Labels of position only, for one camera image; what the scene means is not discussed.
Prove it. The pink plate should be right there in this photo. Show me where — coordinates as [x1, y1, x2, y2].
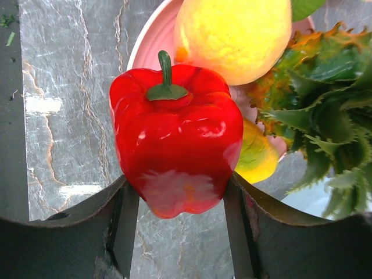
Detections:
[127, 0, 316, 163]

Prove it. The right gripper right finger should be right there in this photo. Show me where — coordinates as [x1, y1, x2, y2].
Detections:
[223, 174, 371, 278]

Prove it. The fake mango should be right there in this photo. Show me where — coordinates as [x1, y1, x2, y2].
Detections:
[235, 119, 279, 184]

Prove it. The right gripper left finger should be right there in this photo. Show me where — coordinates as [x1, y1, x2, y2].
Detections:
[1, 177, 139, 278]

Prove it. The fake peach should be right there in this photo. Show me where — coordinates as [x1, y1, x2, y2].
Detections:
[174, 0, 292, 85]

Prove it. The fake red pepper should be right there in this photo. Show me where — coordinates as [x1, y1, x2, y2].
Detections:
[109, 51, 243, 219]

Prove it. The fake pineapple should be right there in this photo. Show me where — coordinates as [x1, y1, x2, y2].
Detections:
[247, 22, 371, 219]

